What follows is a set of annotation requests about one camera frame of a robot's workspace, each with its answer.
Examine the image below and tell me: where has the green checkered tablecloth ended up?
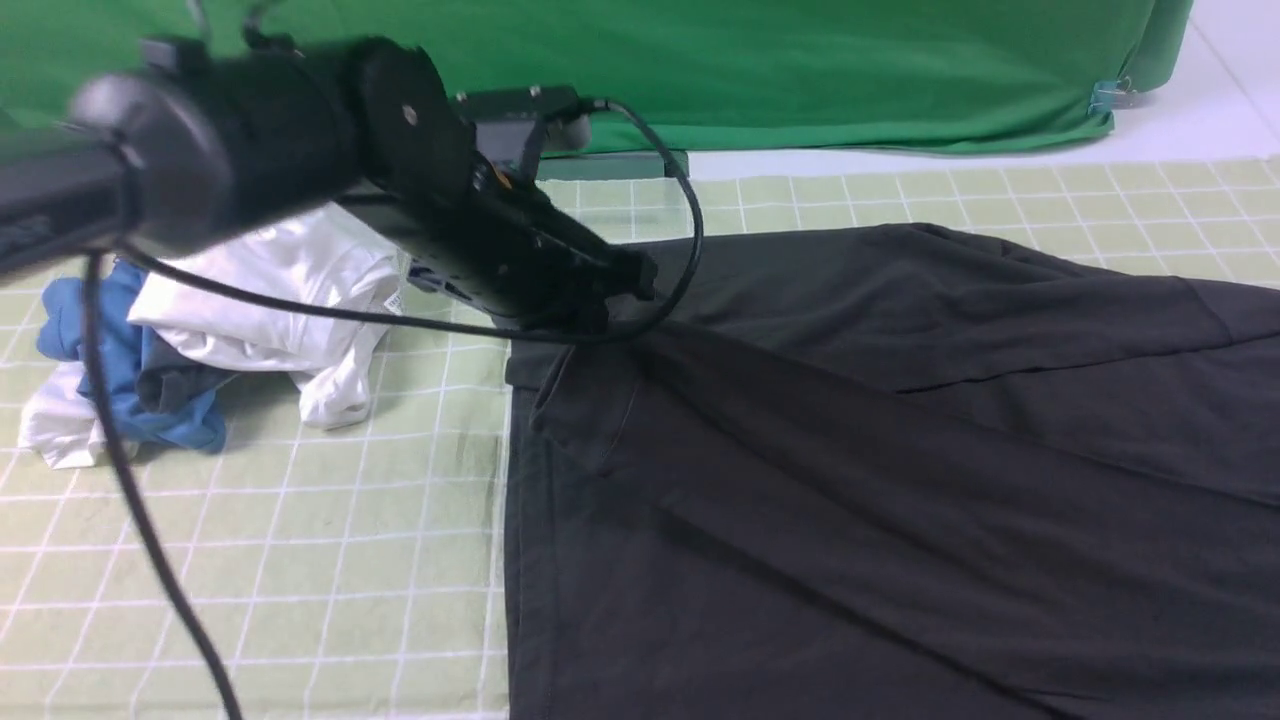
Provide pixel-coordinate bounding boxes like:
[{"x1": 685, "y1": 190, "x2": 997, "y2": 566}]
[{"x1": 1, "y1": 158, "x2": 1277, "y2": 719}]

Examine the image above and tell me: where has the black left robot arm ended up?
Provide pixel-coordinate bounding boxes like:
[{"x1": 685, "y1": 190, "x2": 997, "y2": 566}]
[{"x1": 1, "y1": 36, "x2": 658, "y2": 333}]

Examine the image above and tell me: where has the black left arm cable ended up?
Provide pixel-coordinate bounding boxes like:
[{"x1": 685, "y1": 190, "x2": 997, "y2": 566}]
[{"x1": 79, "y1": 97, "x2": 705, "y2": 720}]

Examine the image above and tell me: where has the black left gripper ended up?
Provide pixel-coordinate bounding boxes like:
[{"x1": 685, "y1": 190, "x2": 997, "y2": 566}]
[{"x1": 346, "y1": 160, "x2": 658, "y2": 331}]

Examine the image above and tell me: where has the blue binder clip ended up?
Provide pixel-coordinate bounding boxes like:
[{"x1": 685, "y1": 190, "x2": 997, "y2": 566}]
[{"x1": 1087, "y1": 76, "x2": 1140, "y2": 117}]

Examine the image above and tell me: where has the dark gray long-sleeve shirt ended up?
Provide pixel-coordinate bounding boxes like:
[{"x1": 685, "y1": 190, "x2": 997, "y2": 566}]
[{"x1": 504, "y1": 224, "x2": 1279, "y2": 719}]

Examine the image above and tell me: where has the white crumpled shirt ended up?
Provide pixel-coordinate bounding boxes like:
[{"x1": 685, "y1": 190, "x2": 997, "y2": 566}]
[{"x1": 17, "y1": 205, "x2": 402, "y2": 470}]

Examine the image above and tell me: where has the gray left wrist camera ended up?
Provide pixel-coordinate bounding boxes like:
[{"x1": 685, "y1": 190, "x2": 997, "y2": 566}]
[{"x1": 453, "y1": 85, "x2": 595, "y2": 181}]

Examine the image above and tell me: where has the blue crumpled shirt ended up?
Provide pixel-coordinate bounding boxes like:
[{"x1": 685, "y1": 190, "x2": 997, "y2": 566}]
[{"x1": 19, "y1": 260, "x2": 227, "y2": 468}]

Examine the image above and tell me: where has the dark gray crumpled garment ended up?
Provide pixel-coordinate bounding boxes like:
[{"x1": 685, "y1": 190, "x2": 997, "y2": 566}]
[{"x1": 136, "y1": 325, "x2": 237, "y2": 413}]

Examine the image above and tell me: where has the green backdrop cloth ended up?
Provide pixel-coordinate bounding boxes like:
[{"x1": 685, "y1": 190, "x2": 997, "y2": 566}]
[{"x1": 0, "y1": 0, "x2": 1196, "y2": 159}]

